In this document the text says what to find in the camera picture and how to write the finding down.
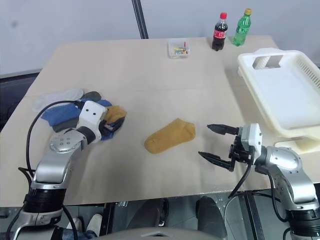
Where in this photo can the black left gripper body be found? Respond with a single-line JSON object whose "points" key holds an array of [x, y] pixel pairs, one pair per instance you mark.
{"points": [[104, 127]]}

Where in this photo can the clear box of coloured pins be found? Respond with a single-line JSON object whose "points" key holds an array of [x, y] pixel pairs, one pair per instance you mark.
{"points": [[178, 49]]}

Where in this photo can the mustard yellow sock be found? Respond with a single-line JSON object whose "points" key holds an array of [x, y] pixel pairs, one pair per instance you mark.
{"points": [[170, 136], [116, 112]]}

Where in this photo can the black wall pole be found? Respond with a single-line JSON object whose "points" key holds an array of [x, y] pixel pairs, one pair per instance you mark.
{"points": [[140, 18]]}

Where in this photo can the dark furniture beside table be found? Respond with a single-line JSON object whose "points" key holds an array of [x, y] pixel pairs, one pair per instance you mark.
{"points": [[12, 95]]}

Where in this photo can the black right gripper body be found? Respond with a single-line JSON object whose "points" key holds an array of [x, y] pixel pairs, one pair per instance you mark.
{"points": [[240, 152]]}

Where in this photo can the grey robot torso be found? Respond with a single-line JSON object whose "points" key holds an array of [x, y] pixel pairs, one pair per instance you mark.
{"points": [[160, 234]]}

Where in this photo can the white sock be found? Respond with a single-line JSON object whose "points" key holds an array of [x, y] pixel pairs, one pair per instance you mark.
{"points": [[57, 96]]}

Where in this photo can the dark grey sock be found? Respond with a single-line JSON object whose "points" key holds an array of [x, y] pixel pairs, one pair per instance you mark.
{"points": [[92, 95]]}

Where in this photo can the white plastic basket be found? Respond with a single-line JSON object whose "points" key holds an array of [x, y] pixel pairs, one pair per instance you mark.
{"points": [[282, 95]]}

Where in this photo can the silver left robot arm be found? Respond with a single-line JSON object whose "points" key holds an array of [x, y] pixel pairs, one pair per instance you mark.
{"points": [[52, 165]]}

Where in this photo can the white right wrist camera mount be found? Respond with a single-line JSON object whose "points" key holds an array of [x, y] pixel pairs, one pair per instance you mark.
{"points": [[252, 136]]}

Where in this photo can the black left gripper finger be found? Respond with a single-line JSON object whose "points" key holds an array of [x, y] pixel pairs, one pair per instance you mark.
{"points": [[118, 123]]}

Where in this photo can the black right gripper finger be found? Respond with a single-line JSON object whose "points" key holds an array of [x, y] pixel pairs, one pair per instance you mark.
{"points": [[216, 158], [221, 128]]}

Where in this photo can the white shoe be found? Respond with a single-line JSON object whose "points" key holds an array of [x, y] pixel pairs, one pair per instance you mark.
{"points": [[75, 223], [94, 224]]}

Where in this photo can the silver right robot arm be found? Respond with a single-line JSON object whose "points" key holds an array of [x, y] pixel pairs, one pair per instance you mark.
{"points": [[287, 160]]}

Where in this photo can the green soda bottle yellow cap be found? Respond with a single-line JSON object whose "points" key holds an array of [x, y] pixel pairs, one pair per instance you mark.
{"points": [[240, 30]]}

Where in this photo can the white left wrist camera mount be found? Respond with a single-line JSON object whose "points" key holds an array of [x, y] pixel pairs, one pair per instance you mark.
{"points": [[91, 112]]}

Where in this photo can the olive grey sock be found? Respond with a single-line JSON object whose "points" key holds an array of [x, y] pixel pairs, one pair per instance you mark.
{"points": [[65, 126]]}

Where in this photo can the cola bottle red cap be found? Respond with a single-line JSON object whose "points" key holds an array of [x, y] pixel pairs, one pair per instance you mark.
{"points": [[219, 32]]}

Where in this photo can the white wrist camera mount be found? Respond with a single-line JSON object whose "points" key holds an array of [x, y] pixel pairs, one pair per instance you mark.
{"points": [[91, 112], [252, 136]]}

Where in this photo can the white plastic tray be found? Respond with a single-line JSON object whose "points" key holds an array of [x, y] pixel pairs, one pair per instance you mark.
{"points": [[300, 146]]}

